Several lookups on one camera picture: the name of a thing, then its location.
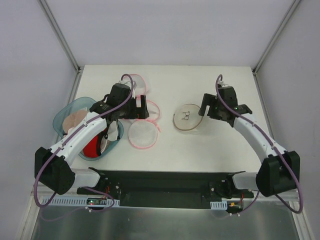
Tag cream mesh laundry bag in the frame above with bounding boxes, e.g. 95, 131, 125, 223
173, 103, 203, 132

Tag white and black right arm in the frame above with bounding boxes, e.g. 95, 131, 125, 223
198, 85, 300, 198

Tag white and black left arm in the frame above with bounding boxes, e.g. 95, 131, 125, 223
34, 83, 150, 195

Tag pink-trimmed mesh bag middle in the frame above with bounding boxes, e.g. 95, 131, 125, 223
122, 99, 161, 121

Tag pink-trimmed white mesh bag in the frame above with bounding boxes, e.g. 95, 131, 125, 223
119, 73, 151, 96

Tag pink-trimmed mesh bag front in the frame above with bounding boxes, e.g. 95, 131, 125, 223
128, 120, 161, 150

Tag white black-trimmed bra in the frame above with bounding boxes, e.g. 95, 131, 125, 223
100, 121, 119, 153

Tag beige bra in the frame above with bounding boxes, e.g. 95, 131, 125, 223
62, 109, 88, 134

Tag red bra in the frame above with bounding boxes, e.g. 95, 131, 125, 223
82, 133, 107, 158

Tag teal plastic basket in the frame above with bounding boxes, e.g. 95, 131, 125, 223
52, 97, 124, 161

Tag right aluminium frame post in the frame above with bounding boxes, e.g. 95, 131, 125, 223
252, 0, 302, 76

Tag aluminium frame post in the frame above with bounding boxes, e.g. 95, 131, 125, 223
252, 0, 302, 76
37, 0, 81, 73

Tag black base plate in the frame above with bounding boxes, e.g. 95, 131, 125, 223
76, 167, 260, 209

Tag white slotted cable duct right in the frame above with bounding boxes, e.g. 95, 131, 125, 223
210, 200, 228, 211

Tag white slotted cable duct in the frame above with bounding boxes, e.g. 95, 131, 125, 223
48, 196, 120, 208
210, 200, 228, 211

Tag left aluminium frame post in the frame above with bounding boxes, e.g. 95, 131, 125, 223
37, 0, 81, 73

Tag white slotted cable duct left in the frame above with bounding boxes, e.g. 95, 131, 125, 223
48, 196, 120, 208

